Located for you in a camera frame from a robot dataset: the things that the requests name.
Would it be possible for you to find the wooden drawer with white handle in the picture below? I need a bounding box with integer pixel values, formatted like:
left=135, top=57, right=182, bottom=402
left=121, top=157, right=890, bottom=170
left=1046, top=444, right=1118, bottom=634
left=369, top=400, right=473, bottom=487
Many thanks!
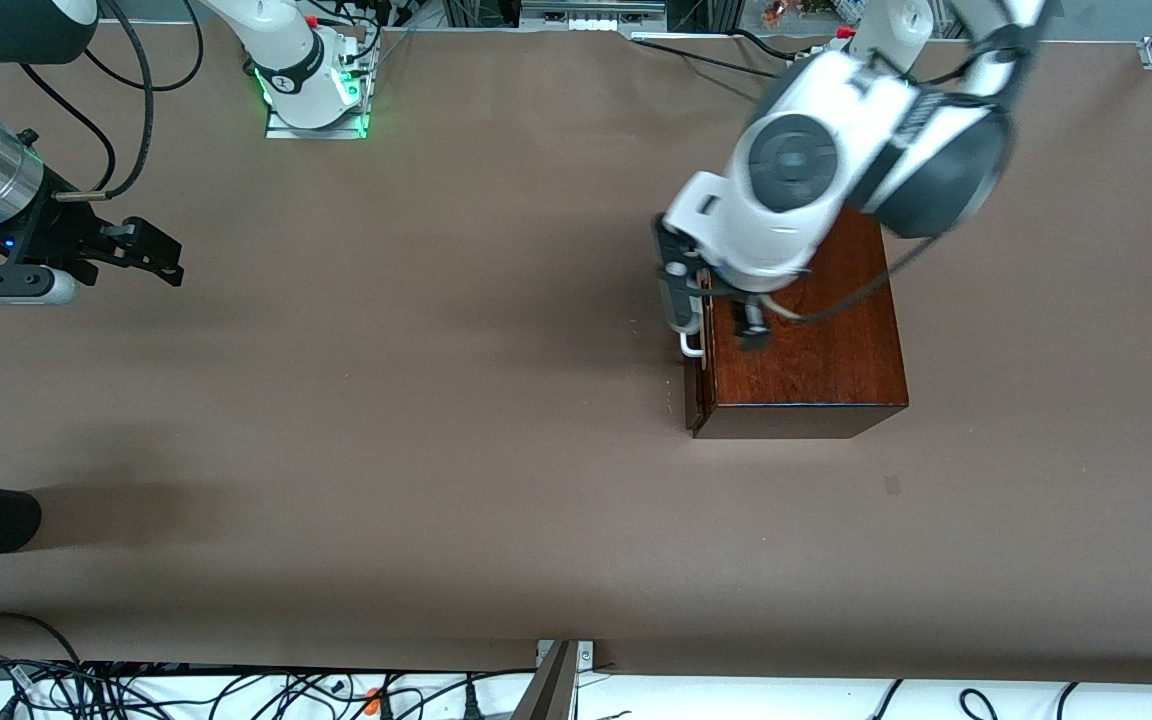
left=677, top=270, right=716, bottom=433

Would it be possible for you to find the dark brown wooden cabinet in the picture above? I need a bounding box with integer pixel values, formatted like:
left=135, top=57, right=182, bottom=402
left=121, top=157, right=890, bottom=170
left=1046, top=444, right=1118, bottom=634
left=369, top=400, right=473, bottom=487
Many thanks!
left=686, top=205, right=910, bottom=441

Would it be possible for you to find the grey power strip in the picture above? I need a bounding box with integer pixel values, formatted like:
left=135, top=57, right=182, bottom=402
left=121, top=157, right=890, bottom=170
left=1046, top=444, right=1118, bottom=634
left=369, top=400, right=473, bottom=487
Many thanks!
left=520, top=0, right=669, bottom=33

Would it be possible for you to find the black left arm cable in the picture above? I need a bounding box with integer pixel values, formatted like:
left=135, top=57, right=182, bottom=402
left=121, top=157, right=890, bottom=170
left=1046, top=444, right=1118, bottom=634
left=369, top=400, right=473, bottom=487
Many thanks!
left=764, top=234, right=939, bottom=324

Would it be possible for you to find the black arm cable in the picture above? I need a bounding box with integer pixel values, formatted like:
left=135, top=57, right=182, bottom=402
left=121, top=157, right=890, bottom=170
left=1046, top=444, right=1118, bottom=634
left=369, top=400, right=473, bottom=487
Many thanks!
left=21, top=0, right=155, bottom=201
left=764, top=234, right=939, bottom=324

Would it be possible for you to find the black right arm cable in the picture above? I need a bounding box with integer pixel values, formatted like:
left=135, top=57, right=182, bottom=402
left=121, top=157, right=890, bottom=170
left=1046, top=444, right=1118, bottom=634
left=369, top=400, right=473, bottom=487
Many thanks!
left=21, top=0, right=155, bottom=201

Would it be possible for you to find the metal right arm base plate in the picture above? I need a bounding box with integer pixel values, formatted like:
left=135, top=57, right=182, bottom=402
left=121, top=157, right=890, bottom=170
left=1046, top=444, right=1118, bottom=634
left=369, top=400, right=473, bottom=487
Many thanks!
left=265, top=40, right=375, bottom=141

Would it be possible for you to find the black looping cable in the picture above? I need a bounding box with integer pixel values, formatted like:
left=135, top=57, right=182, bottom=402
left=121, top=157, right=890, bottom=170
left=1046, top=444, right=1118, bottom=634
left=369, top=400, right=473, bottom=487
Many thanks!
left=84, top=0, right=207, bottom=95

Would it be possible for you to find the long black table cable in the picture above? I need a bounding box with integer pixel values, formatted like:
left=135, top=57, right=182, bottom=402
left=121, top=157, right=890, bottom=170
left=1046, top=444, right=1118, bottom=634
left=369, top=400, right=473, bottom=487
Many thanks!
left=632, top=38, right=797, bottom=83

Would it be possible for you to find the short black table cable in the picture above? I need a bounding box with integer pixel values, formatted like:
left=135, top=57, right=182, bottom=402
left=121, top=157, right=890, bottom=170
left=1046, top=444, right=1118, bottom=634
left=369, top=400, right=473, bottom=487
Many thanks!
left=731, top=28, right=799, bottom=61

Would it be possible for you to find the large black cable loop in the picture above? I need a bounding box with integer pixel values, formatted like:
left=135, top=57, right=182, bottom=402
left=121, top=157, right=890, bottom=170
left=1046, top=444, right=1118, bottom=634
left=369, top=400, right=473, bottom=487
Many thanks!
left=0, top=611, right=87, bottom=683

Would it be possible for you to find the metal table edge bracket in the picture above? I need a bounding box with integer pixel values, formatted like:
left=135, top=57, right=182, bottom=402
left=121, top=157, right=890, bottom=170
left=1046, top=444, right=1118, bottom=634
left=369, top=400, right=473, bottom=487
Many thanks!
left=510, top=639, right=597, bottom=720

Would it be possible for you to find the tangled black cable bundle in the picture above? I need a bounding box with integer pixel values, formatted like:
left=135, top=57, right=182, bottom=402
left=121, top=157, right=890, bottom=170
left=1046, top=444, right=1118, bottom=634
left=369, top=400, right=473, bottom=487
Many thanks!
left=0, top=650, right=539, bottom=720

